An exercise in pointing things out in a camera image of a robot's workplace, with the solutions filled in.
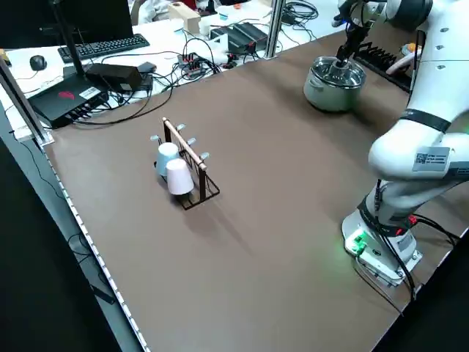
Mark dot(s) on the white plate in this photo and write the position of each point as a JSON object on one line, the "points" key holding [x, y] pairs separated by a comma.
{"points": [[401, 65]]}

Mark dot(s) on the black stand pole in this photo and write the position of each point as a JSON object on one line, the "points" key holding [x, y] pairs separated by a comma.
{"points": [[67, 36]]}

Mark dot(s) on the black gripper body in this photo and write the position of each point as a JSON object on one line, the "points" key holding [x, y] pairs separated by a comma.
{"points": [[359, 33]]}

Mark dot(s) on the black dish rack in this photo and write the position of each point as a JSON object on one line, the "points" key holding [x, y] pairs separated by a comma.
{"points": [[381, 60]]}

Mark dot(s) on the pale green steel pot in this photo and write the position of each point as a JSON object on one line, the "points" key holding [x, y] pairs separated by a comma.
{"points": [[329, 99]]}

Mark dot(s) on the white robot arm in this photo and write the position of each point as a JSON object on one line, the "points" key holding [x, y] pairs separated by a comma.
{"points": [[410, 154]]}

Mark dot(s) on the black computer mouse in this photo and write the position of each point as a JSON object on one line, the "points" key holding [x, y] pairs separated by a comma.
{"points": [[38, 62]]}

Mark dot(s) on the orange corn cob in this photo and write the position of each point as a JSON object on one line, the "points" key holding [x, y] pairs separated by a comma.
{"points": [[412, 47]]}

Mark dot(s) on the black keyboard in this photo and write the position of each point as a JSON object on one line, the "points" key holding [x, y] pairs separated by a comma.
{"points": [[106, 45]]}

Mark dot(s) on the hub with red plugs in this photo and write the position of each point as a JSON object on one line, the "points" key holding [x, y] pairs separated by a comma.
{"points": [[190, 64]]}

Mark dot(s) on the black power supply box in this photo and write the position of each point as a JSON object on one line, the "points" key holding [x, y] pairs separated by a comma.
{"points": [[223, 38], [251, 33]]}

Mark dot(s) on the glass lid with chrome knob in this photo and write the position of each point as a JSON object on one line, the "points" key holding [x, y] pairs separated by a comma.
{"points": [[329, 75]]}

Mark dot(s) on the black box with red logo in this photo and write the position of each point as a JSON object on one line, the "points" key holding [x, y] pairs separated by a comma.
{"points": [[62, 99]]}

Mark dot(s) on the light blue cup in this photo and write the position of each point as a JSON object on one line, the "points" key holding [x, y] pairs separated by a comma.
{"points": [[166, 157]]}

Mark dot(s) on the aluminium profile post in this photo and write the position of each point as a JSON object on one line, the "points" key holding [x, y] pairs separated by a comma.
{"points": [[22, 99], [275, 29]]}

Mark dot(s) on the wooden box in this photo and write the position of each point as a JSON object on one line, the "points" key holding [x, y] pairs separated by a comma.
{"points": [[187, 16]]}

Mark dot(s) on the black monitor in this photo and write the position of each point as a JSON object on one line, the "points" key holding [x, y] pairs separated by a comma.
{"points": [[91, 18]]}

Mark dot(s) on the light blue plate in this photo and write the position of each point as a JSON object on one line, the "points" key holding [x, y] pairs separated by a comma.
{"points": [[405, 50]]}

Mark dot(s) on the black power brick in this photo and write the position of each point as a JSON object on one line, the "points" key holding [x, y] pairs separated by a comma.
{"points": [[113, 75]]}

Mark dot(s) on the pale pink cup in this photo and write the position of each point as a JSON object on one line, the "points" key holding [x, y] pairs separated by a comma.
{"points": [[179, 177]]}

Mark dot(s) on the white desk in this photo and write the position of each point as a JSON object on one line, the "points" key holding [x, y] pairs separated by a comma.
{"points": [[157, 27]]}

